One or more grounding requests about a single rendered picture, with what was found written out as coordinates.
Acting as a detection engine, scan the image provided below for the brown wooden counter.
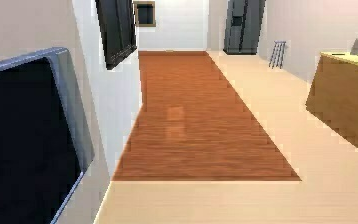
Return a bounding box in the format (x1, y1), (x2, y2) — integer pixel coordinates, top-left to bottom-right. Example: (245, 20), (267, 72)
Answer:
(305, 51), (358, 158)

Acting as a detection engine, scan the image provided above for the grey framed television set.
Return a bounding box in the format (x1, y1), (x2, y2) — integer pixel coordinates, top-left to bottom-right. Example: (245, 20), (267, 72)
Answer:
(0, 46), (96, 224)

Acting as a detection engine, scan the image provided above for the dark grey fridge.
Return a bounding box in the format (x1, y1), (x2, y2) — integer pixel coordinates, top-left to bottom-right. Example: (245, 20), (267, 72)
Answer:
(223, 0), (267, 56)

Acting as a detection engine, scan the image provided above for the black framed wall picture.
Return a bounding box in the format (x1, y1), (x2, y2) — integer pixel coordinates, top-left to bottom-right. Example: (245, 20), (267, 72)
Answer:
(94, 0), (138, 71)

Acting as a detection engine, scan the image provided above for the brown framed wall picture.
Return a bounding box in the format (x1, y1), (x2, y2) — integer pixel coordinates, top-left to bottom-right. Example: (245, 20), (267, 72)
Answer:
(133, 0), (157, 28)

